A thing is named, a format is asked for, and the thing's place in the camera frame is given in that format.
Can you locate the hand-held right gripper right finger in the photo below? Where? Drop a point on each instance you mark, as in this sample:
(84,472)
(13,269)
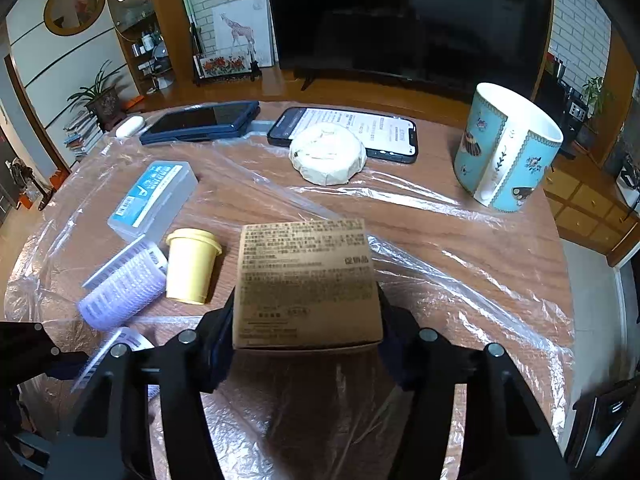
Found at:
(395,350)

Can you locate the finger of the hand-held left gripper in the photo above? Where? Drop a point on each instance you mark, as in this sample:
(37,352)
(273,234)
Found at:
(25,350)

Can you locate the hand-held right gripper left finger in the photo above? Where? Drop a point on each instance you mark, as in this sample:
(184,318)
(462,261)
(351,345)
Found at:
(220,340)

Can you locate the purple hair roller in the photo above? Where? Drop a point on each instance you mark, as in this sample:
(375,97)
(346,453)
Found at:
(132,337)
(125,285)

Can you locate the brown cardboard box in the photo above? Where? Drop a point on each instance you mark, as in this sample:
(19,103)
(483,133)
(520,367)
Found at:
(305,285)

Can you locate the yellow plastic cup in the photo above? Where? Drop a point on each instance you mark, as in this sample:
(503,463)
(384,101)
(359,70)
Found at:
(190,270)

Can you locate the clear plastic sheet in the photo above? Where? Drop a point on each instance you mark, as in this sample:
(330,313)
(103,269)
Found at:
(425,240)

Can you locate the clear plastic box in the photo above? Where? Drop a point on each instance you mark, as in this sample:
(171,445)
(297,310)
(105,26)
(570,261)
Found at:
(150,200)

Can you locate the white paper-wrapped tea cake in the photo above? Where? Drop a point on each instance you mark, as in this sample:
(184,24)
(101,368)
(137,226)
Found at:
(325,155)

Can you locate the stack of books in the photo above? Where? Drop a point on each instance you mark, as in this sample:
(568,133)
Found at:
(80,140)

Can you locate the black smartphone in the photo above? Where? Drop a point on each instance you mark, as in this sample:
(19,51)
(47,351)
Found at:
(385,132)

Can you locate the dark blue tablet case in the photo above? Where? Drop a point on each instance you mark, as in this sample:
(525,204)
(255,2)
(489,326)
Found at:
(200,120)

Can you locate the blue butterfly mug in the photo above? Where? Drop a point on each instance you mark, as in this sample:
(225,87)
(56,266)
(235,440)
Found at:
(525,160)

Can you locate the white earbuds case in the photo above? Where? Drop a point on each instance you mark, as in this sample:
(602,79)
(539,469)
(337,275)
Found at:
(130,126)

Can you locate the wooden drawer cabinet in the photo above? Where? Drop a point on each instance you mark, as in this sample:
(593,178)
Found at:
(580,210)

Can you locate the potted orchid plant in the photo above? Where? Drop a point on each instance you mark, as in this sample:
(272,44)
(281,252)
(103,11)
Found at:
(102,107)

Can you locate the framed flower picture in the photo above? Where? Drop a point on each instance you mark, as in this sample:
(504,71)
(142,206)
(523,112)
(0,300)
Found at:
(222,65)

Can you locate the black coffee machine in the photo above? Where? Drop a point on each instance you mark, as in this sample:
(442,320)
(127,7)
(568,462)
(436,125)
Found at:
(560,105)

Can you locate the giraffe drawing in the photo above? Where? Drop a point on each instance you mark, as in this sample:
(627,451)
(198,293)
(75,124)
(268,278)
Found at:
(240,30)

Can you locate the green rolled tube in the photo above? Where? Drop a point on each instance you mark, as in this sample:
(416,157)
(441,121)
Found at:
(189,20)

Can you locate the green potted plant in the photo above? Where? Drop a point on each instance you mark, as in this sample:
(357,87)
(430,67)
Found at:
(595,92)

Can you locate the black television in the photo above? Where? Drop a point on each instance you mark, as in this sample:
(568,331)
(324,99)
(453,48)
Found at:
(400,20)

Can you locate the round framed wall picture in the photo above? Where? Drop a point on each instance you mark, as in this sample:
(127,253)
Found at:
(75,6)

